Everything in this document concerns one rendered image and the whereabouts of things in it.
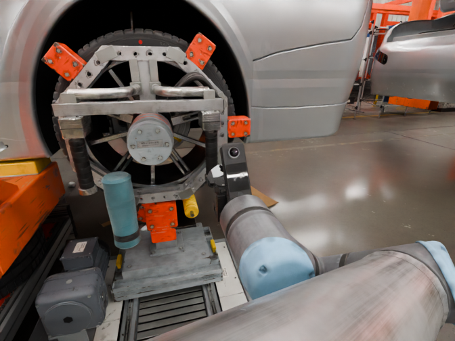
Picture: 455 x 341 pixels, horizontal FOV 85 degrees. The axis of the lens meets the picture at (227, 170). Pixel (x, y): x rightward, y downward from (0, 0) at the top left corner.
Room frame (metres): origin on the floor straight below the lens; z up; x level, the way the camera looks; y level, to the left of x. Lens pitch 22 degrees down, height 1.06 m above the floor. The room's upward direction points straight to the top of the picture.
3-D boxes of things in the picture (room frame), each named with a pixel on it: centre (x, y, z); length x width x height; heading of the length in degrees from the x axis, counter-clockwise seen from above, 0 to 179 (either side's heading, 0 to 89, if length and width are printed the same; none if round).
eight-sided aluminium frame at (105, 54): (0.87, 0.27, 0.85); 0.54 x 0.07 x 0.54; 104
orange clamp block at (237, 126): (0.95, -0.04, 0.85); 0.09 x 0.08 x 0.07; 104
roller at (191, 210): (1.00, 0.18, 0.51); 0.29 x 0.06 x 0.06; 14
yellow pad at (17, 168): (0.93, 0.81, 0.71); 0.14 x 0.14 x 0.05; 14
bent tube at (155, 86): (0.78, 0.14, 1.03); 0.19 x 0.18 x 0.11; 14
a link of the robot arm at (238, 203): (0.37, -0.04, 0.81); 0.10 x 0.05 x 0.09; 104
